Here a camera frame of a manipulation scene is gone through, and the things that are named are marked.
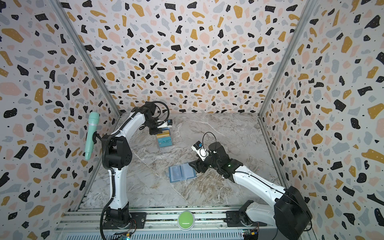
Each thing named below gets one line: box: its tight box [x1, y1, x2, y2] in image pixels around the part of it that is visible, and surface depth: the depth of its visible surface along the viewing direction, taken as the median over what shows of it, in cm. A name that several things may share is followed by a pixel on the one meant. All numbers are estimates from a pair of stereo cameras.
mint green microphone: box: [84, 111, 100, 161], surface depth 74 cm
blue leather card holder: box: [168, 162, 197, 183], surface depth 92 cm
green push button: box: [177, 210, 195, 232], surface depth 74 cm
